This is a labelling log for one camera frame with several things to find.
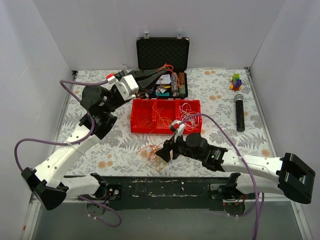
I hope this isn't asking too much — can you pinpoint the orange cable bundle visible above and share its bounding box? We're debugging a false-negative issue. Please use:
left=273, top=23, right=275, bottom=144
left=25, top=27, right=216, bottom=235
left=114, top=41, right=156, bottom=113
left=136, top=134, right=171, bottom=172

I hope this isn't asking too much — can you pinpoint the single orange cable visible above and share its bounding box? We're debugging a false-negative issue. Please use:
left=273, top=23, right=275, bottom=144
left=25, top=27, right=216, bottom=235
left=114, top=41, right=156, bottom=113
left=152, top=63, right=175, bottom=121

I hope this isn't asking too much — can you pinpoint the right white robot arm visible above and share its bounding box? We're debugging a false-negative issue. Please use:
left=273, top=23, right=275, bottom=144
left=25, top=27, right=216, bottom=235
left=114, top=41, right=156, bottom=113
left=155, top=133, right=316, bottom=204

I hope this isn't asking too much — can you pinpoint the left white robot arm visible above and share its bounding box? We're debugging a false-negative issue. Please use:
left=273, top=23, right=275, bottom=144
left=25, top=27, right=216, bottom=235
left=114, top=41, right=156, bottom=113
left=21, top=67, right=168, bottom=211

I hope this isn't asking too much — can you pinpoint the white card deck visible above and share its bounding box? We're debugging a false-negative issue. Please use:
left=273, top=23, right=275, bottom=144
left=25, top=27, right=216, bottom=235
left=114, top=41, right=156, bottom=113
left=156, top=74, right=172, bottom=85

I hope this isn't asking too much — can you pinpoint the black poker chip case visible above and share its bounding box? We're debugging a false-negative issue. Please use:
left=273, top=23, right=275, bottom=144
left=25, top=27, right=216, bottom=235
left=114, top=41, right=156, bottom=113
left=136, top=34, right=190, bottom=99

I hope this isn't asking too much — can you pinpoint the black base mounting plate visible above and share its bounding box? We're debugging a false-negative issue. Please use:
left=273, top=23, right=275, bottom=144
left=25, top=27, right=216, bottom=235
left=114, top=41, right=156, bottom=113
left=97, top=176, right=228, bottom=211

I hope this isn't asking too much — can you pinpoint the red plastic compartment tray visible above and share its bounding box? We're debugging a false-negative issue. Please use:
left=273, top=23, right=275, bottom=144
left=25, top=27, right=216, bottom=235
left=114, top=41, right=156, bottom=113
left=130, top=99, right=201, bottom=135

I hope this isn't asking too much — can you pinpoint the floral patterned table mat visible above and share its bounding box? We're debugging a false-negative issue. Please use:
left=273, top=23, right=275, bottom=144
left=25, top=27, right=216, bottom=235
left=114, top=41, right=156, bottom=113
left=68, top=68, right=275, bottom=177

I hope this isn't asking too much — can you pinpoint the black handheld microphone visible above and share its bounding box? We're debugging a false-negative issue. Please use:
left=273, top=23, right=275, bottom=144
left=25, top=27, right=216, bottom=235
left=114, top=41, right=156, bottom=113
left=234, top=94, right=245, bottom=132

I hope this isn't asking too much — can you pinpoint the colourful toy block figure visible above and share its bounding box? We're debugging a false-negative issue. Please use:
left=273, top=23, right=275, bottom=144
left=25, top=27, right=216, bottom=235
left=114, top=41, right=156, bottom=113
left=229, top=73, right=242, bottom=92

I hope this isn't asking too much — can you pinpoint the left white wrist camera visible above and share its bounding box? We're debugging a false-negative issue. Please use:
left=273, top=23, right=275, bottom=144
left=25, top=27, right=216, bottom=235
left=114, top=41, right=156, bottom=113
left=115, top=74, right=139, bottom=101

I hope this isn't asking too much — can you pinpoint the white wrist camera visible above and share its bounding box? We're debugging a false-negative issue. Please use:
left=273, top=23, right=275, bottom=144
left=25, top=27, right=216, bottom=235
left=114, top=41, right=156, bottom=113
left=115, top=74, right=139, bottom=101
left=169, top=119, right=186, bottom=142

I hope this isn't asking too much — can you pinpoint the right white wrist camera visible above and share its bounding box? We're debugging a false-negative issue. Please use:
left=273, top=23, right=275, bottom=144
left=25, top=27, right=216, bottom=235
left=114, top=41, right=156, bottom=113
left=169, top=119, right=186, bottom=142

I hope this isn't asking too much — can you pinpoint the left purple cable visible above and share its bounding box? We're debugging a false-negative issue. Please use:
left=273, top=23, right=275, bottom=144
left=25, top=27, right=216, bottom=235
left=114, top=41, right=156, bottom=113
left=14, top=79, right=123, bottom=228

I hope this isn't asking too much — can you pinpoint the aluminium front rail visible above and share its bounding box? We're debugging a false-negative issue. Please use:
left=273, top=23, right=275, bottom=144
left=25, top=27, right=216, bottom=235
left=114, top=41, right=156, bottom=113
left=21, top=181, right=313, bottom=240

